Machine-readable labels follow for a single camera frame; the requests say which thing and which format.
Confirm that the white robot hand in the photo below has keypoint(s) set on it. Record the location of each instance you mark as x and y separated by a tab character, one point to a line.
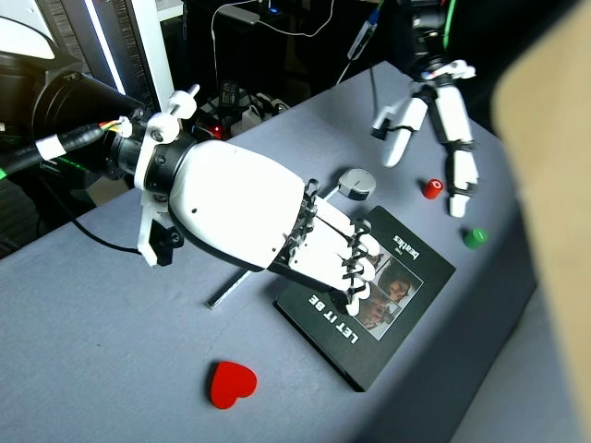
457	115
240	203

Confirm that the black power adapter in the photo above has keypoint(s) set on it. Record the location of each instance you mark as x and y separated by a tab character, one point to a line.
229	94

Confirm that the green cylinder block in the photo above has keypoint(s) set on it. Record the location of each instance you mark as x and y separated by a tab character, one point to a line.
475	238

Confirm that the red heart block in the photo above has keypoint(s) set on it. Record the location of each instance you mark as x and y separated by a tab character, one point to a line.
231	385

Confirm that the black Let It Be album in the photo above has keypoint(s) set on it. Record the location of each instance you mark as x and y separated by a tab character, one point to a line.
392	360

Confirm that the grey white tape measure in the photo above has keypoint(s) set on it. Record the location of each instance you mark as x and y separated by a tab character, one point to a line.
358	182

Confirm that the grey tablecloth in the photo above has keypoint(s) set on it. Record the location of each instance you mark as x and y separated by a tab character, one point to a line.
138	346

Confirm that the white power strip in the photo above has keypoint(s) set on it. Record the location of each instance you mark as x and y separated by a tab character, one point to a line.
268	108

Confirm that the red cylinder block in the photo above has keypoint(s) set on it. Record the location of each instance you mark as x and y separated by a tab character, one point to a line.
433	189

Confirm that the grey box device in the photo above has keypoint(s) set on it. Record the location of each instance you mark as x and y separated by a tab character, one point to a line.
242	15

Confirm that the white column with light strip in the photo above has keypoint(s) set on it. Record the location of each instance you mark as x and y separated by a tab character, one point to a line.
157	37

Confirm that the tan wooden board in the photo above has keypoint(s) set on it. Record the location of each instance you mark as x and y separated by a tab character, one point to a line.
554	138

